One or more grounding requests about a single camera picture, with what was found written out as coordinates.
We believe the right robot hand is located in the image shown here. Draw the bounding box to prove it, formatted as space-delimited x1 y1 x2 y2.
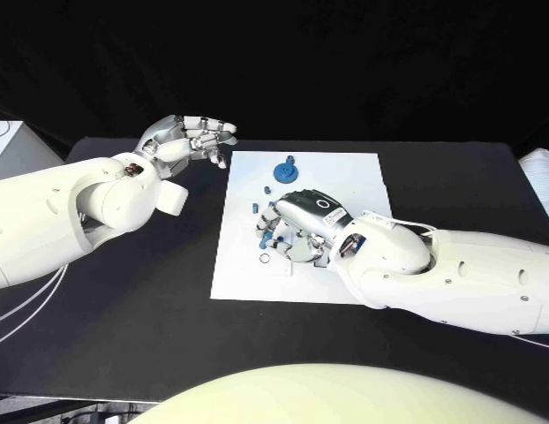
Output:
256 188 355 263

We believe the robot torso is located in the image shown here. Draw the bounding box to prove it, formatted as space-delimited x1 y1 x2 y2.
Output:
126 363 549 424

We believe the white cabinet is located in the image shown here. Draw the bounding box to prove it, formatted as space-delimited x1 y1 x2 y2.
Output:
0 119 66 190

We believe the white cable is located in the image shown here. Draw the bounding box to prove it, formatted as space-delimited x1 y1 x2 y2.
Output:
0 262 71 360
0 264 66 338
507 334 549 357

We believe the white task board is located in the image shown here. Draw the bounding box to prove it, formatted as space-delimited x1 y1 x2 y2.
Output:
209 150 394 305

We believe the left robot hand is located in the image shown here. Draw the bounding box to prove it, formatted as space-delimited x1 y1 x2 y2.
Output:
133 114 238 180

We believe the blue gear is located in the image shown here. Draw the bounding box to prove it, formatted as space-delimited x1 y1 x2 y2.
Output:
271 163 302 183

